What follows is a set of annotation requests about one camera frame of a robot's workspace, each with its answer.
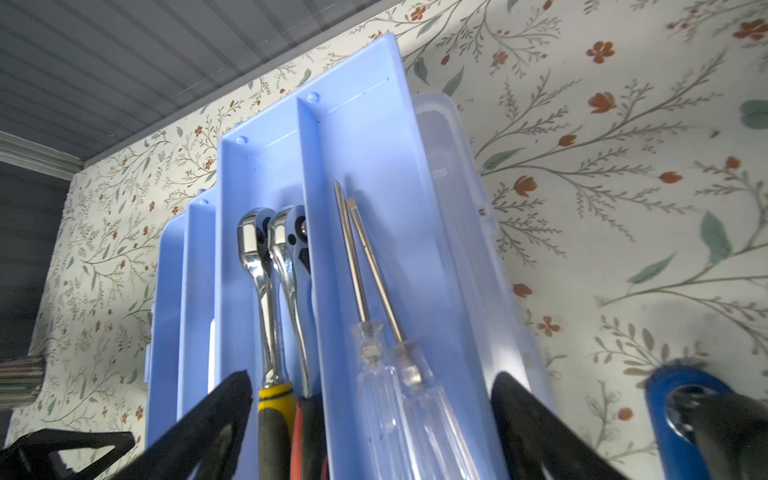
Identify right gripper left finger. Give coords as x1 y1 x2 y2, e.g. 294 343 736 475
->
115 370 253 479

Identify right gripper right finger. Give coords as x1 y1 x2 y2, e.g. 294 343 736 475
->
491 372 623 479

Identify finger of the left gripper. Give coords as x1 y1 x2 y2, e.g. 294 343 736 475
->
1 429 135 479

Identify yellow black pliers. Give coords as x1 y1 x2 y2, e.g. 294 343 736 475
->
237 207 296 479

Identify white blue tool box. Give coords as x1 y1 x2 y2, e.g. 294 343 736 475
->
146 34 554 479

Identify black handled screwdriver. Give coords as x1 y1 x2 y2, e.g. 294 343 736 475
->
268 205 330 479

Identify clear small tool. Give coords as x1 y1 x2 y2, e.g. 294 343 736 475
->
333 181 417 479

